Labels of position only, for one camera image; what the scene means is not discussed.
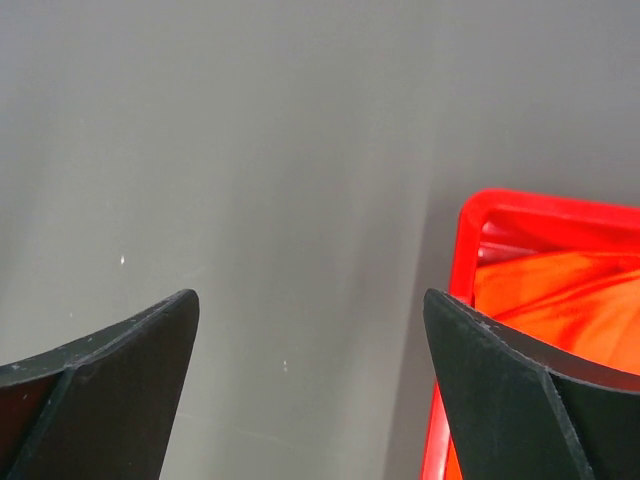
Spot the orange t-shirt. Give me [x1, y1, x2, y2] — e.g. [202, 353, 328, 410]
[444, 249, 640, 480]

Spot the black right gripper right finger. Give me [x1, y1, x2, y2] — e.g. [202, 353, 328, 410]
[423, 289, 639, 479]

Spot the red plastic bin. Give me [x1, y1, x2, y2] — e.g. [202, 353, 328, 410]
[422, 189, 639, 479]

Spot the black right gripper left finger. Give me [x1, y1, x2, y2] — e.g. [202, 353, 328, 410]
[1, 289, 200, 479]

